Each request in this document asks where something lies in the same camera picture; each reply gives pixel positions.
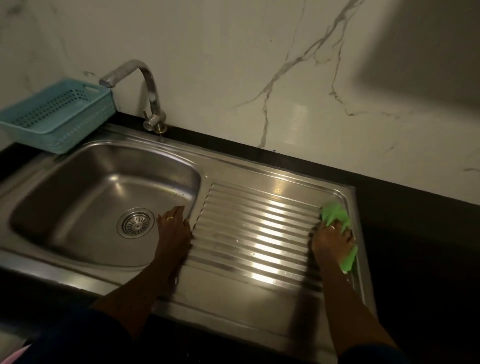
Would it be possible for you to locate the round sink drain strainer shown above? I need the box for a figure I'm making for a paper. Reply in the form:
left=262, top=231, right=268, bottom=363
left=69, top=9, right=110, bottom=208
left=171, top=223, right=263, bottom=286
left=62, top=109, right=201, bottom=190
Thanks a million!
left=116, top=207, right=155, bottom=239

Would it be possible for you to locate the person's left hand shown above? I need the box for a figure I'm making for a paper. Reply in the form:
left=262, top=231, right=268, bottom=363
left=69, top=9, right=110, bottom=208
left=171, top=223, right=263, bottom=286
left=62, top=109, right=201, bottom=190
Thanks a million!
left=156, top=205, right=193, bottom=265

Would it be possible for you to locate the chrome faucet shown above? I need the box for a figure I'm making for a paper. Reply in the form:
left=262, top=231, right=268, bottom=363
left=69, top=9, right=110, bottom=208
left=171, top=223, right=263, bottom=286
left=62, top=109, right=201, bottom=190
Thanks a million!
left=99, top=59, right=168, bottom=135

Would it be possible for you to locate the person's right forearm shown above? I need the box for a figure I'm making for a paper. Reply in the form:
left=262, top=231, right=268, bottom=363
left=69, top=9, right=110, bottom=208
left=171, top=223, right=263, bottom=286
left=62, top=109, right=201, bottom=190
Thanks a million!
left=319, top=262, right=397, bottom=356

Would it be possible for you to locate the stainless steel sink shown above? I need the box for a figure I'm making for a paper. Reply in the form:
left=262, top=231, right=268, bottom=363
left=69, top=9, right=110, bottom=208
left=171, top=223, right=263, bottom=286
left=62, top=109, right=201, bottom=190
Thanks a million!
left=0, top=124, right=377, bottom=364

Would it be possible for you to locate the blue plastic basket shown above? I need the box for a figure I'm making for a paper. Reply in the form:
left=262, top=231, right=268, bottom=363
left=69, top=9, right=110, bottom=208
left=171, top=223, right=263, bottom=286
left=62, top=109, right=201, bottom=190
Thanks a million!
left=0, top=77, right=116, bottom=155

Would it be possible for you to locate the green cleaning cloth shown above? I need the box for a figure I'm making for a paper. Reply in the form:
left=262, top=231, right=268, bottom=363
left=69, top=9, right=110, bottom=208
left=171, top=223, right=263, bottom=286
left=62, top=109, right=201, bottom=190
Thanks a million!
left=320, top=203, right=359, bottom=273

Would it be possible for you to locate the person's right hand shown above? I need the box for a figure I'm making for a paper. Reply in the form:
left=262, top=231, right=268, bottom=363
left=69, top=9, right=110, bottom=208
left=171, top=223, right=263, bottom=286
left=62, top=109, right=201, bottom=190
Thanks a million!
left=310, top=219, right=357, bottom=269

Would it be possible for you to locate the person's left forearm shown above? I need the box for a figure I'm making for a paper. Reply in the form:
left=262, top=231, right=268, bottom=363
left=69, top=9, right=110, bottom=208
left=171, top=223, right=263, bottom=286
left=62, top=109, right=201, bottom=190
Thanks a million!
left=91, top=259, right=184, bottom=340

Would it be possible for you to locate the dark blue sleeve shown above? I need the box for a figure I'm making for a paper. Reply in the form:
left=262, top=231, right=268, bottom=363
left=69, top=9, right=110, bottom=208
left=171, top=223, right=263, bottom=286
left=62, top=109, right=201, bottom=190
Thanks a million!
left=15, top=305, right=134, bottom=364

